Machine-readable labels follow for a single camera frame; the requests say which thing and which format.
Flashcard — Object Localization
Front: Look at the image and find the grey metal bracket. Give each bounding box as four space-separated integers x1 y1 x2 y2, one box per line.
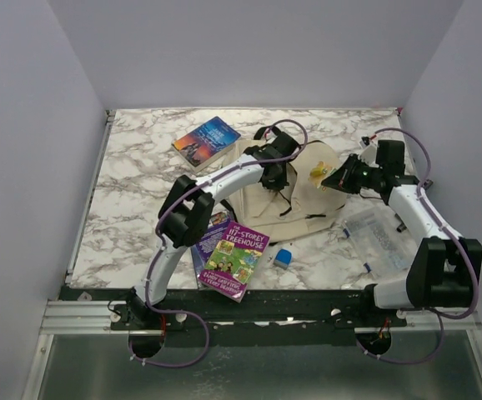
389 184 434 242

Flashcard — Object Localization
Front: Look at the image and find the purple Treehouse book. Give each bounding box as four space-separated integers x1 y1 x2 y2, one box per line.
198 221 269 303

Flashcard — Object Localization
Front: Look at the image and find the cream canvas backpack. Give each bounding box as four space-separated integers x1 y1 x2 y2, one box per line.
227 140 347 243

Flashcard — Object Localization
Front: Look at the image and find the aluminium rail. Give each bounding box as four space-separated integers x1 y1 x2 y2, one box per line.
38 297 482 334

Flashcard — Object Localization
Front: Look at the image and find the banana toy card package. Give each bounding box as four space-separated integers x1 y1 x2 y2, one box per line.
309 161 336 192

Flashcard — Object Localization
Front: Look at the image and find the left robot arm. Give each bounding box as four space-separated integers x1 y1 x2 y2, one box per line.
126 132 307 329

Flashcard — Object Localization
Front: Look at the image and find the blue eraser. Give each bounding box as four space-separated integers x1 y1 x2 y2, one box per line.
274 249 292 269

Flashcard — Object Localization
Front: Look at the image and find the black metal base plate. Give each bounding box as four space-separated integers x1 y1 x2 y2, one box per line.
58 287 439 348

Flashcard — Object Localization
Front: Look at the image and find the clear plastic organizer box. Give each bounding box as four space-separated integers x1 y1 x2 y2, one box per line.
343 207 414 280

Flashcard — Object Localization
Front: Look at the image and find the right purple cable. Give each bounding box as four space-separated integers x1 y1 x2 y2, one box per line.
369 127 482 364

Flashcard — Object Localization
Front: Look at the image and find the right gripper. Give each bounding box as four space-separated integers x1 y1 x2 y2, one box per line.
321 153 383 195

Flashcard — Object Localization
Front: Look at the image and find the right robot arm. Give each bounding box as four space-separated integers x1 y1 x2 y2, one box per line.
321 140 482 327

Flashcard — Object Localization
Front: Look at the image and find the dark purple book underneath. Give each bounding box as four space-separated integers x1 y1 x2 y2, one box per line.
190 211 233 290

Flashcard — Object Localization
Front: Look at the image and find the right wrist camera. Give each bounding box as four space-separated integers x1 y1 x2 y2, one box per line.
359 135 378 165

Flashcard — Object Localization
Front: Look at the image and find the blue Jane Eyre book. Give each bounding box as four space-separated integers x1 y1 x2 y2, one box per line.
172 116 241 173

